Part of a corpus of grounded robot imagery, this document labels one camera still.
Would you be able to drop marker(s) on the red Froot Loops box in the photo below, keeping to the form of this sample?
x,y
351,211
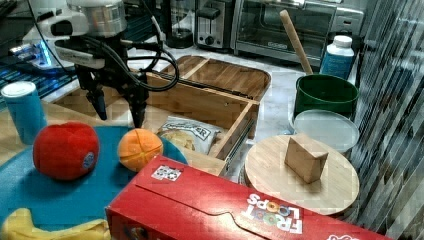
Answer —
x,y
168,200

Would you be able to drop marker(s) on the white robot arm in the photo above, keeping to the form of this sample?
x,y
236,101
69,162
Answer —
x,y
89,35

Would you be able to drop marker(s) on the wooden drawer box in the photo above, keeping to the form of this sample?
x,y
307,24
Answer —
x,y
235,115

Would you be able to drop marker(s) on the orange plush fruit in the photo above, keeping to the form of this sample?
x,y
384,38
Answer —
x,y
138,147

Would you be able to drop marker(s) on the light blue mug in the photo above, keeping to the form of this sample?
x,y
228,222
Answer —
x,y
330,128

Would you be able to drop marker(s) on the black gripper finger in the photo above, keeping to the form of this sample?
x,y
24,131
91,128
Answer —
x,y
96,98
137,105

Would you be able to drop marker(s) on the white blue bottle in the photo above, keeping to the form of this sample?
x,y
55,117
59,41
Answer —
x,y
338,57

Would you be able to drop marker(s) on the red plush apple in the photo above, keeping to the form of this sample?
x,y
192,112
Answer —
x,y
66,151

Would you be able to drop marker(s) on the jar with wooden lid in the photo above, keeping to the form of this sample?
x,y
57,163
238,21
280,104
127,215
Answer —
x,y
304,172

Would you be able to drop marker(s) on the glass french press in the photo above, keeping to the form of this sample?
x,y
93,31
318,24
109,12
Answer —
x,y
179,23

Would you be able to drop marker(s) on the yellow plush banana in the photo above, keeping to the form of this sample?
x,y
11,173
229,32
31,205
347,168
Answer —
x,y
19,225

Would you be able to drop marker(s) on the snack bag in drawer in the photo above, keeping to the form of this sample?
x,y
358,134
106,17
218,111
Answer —
x,y
190,134

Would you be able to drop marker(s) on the blue plate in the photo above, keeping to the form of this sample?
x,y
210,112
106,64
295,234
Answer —
x,y
59,204

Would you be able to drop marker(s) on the stainless steel toaster oven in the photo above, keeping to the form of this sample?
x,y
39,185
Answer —
x,y
259,30

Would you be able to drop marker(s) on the blue salt shaker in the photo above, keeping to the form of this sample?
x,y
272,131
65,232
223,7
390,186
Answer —
x,y
25,108

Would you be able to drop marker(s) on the green mug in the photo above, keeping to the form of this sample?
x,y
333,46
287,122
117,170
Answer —
x,y
325,92

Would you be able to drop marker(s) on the silver two-slot toaster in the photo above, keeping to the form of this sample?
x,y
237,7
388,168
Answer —
x,y
213,23

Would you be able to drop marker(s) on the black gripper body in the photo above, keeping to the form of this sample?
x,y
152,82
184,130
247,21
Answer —
x,y
113,72

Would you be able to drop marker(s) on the wooden serving tray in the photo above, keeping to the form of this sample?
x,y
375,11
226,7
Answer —
x,y
202,77

